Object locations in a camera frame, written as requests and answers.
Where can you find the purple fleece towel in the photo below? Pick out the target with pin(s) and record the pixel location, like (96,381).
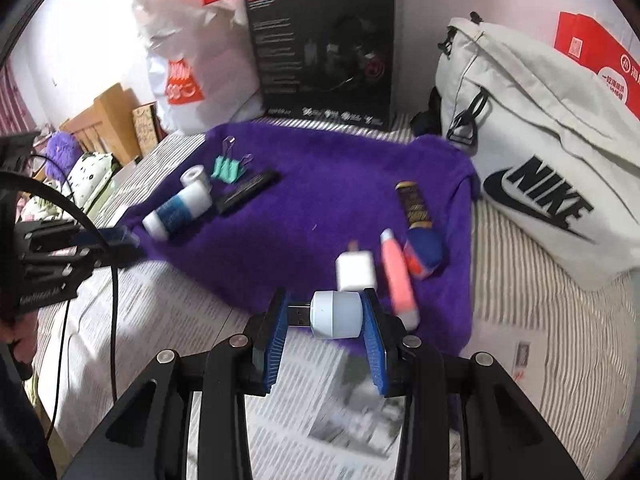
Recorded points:
(320,200)

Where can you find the white glue stick blue label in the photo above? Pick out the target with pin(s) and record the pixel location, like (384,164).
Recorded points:
(180,207)

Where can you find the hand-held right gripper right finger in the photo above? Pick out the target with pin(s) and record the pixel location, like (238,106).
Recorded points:
(375,345)

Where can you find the white bag black logo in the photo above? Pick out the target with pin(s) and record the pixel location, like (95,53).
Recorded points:
(530,110)

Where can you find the white usb adapter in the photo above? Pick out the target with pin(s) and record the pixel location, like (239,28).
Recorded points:
(335,315)

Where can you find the black headphone box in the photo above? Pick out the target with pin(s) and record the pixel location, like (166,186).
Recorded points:
(320,50)

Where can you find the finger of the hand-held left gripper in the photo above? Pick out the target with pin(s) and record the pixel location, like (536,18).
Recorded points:
(100,237)
(100,260)

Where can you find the pink highlighter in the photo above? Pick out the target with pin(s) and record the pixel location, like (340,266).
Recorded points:
(400,280)

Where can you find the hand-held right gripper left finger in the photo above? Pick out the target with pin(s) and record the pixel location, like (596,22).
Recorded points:
(274,340)

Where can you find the red and white cardboard box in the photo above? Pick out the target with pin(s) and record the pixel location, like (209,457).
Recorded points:
(600,50)

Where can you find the pink patterned curtain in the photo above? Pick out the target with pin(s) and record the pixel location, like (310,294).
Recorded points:
(15,105)

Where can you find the white charger plug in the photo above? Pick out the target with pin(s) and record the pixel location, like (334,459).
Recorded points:
(352,271)

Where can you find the white dotted pillow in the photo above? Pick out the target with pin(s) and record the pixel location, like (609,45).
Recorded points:
(92,177)

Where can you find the brown cylindrical tube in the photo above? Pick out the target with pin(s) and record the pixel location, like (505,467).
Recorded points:
(414,207)

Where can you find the white plastic bag red print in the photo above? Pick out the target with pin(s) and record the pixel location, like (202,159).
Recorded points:
(200,45)

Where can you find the person's dark clothing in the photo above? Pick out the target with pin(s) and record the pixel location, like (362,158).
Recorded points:
(20,420)

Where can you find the person's left hand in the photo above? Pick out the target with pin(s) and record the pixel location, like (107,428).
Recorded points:
(17,340)

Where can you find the wooden headboard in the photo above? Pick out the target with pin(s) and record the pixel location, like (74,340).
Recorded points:
(100,120)

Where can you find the black bar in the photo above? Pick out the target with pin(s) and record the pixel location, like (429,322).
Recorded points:
(247,192)

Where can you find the blue and orange eraser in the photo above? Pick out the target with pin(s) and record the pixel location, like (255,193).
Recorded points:
(425,255)

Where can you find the patterned brown box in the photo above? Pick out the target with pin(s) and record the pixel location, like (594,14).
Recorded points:
(149,127)

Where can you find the purple plush toy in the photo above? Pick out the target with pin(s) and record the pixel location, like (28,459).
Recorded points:
(62,152)

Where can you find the newspaper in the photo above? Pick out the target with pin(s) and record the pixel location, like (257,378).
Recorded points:
(175,310)

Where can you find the teal binder clip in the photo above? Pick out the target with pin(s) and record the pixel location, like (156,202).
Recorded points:
(237,171)
(219,169)

